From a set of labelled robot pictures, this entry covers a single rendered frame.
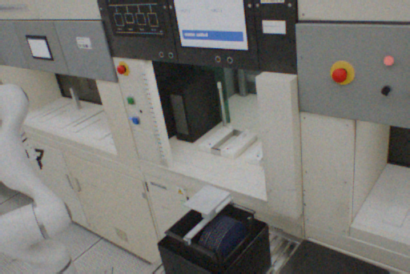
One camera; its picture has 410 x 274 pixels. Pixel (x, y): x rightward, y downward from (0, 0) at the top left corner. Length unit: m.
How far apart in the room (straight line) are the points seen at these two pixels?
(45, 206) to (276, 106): 0.77
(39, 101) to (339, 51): 2.43
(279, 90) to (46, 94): 2.25
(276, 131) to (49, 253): 0.82
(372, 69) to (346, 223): 0.57
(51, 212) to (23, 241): 0.11
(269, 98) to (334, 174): 0.33
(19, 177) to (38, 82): 1.92
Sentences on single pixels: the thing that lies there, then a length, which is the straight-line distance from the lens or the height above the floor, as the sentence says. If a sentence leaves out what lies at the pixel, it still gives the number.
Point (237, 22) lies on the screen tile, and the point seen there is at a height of 1.56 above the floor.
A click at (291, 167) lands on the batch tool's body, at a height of 1.09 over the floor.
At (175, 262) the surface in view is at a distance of 1.35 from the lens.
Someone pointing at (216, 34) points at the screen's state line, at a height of 1.52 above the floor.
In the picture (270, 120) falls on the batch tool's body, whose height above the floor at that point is 1.26.
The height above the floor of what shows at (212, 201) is 1.08.
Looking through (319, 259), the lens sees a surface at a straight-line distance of 1.35.
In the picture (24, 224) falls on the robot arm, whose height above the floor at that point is 1.16.
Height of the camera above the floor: 1.84
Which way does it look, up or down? 28 degrees down
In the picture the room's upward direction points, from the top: 10 degrees counter-clockwise
